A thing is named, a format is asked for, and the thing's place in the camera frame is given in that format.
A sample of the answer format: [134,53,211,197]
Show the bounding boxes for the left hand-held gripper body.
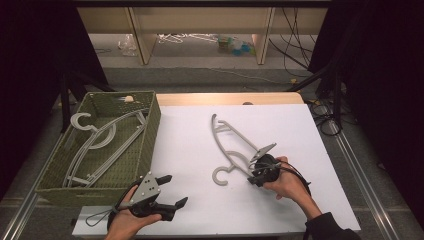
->
[113,171,177,222]

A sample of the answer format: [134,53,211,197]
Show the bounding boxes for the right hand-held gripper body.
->
[248,142,283,185]

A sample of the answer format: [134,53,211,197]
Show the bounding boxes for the grey plastic clothes hanger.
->
[210,113,268,187]
[62,110,150,189]

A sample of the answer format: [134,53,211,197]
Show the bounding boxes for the green woven basket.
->
[35,90,163,207]

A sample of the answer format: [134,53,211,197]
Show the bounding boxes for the person's right hand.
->
[262,155,313,210]

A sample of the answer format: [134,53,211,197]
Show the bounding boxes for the person's left hand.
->
[104,185,163,240]

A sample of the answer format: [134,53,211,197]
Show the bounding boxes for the white table mat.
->
[71,103,362,237]

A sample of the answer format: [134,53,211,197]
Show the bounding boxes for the black metal stand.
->
[59,73,117,133]
[285,62,345,128]

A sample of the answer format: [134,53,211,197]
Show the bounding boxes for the colourful toys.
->
[217,35,257,57]

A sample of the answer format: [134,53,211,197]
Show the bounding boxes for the black curtain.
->
[307,0,424,214]
[0,0,110,201]

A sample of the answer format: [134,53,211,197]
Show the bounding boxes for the clear plastic bag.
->
[117,32,138,57]

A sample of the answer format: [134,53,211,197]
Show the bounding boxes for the beige wooden shelf unit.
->
[76,6,330,66]

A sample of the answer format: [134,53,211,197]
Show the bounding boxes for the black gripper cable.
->
[279,160,313,198]

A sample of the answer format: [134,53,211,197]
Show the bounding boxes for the grey wire loop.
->
[85,205,118,228]

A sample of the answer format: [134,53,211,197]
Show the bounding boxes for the black coiled floor cables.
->
[309,99,346,137]

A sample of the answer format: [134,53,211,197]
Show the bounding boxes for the aluminium rail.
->
[327,119,403,240]
[0,131,73,240]

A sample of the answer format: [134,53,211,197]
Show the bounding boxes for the black hanging cables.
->
[268,7,318,72]

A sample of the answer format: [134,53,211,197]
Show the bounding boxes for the white wire hangers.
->
[157,32,218,45]

